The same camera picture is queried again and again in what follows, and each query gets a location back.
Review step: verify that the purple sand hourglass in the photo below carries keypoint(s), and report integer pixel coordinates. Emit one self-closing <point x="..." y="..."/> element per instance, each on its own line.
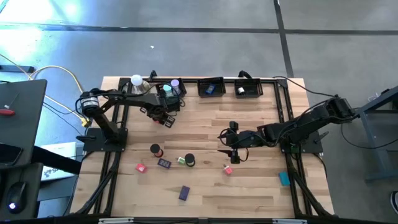
<point x="175" y="82"/>

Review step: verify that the blue thermometer with LCD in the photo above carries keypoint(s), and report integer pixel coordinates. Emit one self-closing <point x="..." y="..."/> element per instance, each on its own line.
<point x="164" y="163"/>

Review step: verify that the black slotted plastic basket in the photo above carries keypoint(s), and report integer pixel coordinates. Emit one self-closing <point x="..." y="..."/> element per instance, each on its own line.
<point x="255" y="88"/>
<point x="202" y="87"/>
<point x="183" y="91"/>

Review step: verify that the dark grey desk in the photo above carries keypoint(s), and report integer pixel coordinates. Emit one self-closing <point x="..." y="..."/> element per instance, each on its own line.
<point x="25" y="124"/>

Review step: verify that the green and white wall charger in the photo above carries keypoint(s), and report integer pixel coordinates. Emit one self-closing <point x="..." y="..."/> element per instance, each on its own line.
<point x="181" y="160"/>

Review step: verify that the black floor bar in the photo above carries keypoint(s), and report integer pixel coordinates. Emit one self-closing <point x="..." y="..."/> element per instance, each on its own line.
<point x="15" y="69"/>

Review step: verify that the white printed box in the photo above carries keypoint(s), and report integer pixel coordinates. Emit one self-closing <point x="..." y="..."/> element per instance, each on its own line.
<point x="62" y="148"/>

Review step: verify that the grey-blue metal cart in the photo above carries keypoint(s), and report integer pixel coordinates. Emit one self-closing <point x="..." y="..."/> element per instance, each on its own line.
<point x="367" y="140"/>

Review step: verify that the red cube plug adapter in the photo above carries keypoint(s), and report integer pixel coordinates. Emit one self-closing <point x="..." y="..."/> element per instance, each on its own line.
<point x="140" y="168"/>
<point x="157" y="121"/>

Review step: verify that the white USB wall charger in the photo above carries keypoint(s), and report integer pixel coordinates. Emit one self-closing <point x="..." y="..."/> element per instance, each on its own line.
<point x="241" y="91"/>

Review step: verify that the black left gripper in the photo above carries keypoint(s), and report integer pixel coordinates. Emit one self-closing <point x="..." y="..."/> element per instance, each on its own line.
<point x="163" y="109"/>

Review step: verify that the black desk support bar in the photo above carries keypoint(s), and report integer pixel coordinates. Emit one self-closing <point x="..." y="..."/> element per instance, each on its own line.
<point x="56" y="160"/>

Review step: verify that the teal rectangular digital thermometer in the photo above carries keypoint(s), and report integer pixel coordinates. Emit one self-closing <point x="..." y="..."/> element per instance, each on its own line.
<point x="284" y="178"/>

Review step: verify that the blue rectangular digital thermometer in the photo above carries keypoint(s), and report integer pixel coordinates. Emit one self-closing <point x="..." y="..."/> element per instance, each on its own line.
<point x="211" y="89"/>

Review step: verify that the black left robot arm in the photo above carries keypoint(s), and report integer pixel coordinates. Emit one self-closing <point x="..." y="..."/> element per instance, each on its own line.
<point x="133" y="100"/>

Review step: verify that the black computer mouse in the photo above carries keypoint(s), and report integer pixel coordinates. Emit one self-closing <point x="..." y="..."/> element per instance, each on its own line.
<point x="15" y="196"/>

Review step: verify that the red sand black-capped hourglass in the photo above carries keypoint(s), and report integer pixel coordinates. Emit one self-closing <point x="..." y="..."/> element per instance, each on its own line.
<point x="155" y="148"/>

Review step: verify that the white globe brass lamp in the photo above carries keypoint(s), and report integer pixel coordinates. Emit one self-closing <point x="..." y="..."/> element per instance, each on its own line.
<point x="136" y="80"/>

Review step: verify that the indigo rectangular plastic case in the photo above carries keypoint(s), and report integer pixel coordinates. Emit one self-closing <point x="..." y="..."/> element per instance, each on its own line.
<point x="184" y="193"/>

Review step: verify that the green sand black-capped hourglass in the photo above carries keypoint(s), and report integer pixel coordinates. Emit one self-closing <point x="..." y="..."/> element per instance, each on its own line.
<point x="189" y="158"/>

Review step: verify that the black phone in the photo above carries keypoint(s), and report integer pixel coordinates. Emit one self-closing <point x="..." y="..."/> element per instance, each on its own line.
<point x="9" y="154"/>

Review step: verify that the red and white wall charger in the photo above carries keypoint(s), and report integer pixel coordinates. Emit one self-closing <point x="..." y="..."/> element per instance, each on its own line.
<point x="228" y="170"/>

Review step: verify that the teal sand hourglass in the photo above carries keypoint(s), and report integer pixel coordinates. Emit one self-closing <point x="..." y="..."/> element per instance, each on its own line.
<point x="168" y="89"/>

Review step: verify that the black desk surface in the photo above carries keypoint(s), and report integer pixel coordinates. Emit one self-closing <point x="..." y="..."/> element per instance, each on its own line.
<point x="34" y="186"/>

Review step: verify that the silver metal bracket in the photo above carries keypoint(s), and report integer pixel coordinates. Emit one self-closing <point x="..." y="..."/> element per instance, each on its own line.
<point x="115" y="221"/>
<point x="289" y="221"/>

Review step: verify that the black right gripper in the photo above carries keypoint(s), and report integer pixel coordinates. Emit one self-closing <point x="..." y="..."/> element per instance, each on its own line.
<point x="248" y="139"/>

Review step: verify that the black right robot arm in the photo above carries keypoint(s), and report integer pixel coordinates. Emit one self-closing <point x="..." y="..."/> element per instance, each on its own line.
<point x="311" y="119"/>

